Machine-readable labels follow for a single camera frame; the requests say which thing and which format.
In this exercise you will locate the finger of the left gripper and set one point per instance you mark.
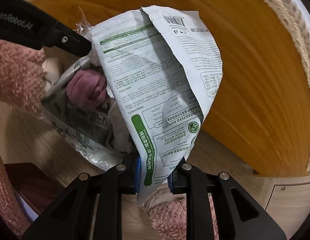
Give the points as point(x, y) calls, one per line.
point(63, 37)

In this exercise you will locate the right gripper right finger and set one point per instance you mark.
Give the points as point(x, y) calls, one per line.
point(222, 200)

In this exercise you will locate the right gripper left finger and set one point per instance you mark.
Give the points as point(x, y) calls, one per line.
point(91, 206)

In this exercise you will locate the maroon cloth ball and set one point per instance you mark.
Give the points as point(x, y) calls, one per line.
point(87, 89)

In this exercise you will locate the white green printed bag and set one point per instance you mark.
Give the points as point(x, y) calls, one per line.
point(164, 69)

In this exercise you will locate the trash bag with green print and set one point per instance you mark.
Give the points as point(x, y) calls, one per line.
point(87, 132)

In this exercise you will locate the pink fluffy rug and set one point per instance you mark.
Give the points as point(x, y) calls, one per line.
point(21, 76)

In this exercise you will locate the wooden bed frame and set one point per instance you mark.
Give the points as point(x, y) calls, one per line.
point(262, 109)

